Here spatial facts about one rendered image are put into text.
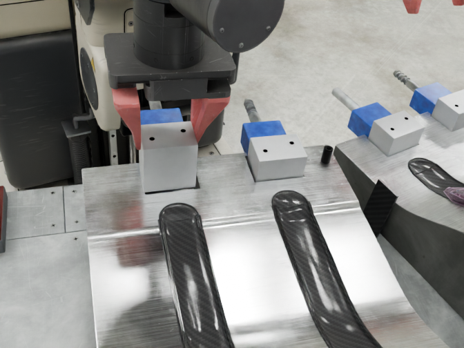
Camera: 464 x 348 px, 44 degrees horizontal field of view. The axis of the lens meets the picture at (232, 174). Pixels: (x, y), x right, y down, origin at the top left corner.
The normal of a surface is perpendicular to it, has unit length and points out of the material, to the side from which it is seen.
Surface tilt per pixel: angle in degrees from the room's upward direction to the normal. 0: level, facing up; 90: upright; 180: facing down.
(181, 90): 89
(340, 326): 14
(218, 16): 90
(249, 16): 90
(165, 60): 89
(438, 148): 0
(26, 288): 0
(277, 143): 0
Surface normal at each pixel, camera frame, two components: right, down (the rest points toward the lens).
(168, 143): 0.09, -0.73
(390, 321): 0.01, -0.90
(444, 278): -0.85, 0.30
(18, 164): 0.42, 0.65
